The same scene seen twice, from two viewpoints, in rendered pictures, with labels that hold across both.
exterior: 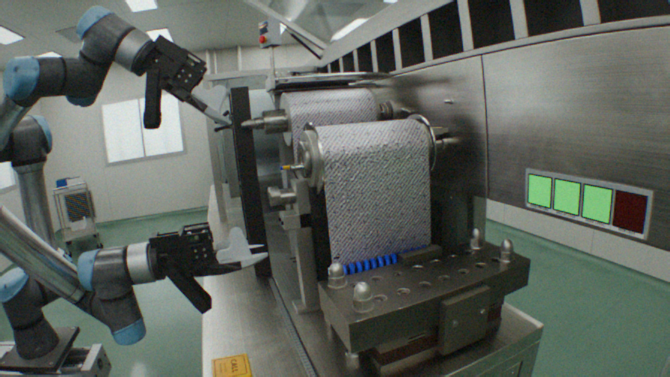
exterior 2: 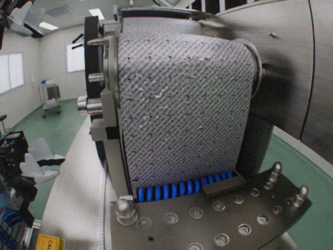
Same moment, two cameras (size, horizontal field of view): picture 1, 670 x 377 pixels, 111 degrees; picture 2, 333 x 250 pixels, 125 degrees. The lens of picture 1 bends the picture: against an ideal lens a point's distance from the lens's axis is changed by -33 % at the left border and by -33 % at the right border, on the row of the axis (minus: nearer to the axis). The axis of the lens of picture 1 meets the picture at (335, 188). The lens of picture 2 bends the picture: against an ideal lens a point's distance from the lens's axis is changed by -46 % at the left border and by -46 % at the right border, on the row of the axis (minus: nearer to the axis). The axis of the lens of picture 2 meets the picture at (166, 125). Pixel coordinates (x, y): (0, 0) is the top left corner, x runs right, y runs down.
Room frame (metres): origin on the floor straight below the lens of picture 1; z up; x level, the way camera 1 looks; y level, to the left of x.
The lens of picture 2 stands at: (0.43, -0.06, 1.26)
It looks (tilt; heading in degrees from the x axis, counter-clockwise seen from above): 24 degrees down; 4
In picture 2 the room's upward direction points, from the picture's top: 1 degrees clockwise
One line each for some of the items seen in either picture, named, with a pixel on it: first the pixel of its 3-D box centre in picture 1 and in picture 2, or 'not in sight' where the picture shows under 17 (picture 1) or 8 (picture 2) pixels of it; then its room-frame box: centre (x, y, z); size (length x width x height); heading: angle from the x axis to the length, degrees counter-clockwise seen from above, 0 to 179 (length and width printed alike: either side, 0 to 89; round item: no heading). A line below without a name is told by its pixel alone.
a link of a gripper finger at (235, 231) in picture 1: (238, 241); (45, 151); (0.61, 0.19, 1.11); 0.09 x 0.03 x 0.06; 117
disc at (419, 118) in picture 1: (416, 146); (238, 70); (0.78, -0.20, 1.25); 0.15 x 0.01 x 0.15; 18
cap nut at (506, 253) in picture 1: (507, 248); (302, 194); (0.58, -0.33, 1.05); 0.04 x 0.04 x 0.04
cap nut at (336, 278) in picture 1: (336, 274); (124, 209); (0.57, 0.01, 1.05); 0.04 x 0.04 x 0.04
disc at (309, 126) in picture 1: (312, 158); (118, 67); (0.70, 0.04, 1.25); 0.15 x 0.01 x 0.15; 18
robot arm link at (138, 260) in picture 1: (145, 262); not in sight; (0.53, 0.36, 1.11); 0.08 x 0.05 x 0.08; 18
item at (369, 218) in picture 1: (383, 220); (192, 146); (0.68, -0.09, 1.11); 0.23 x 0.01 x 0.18; 108
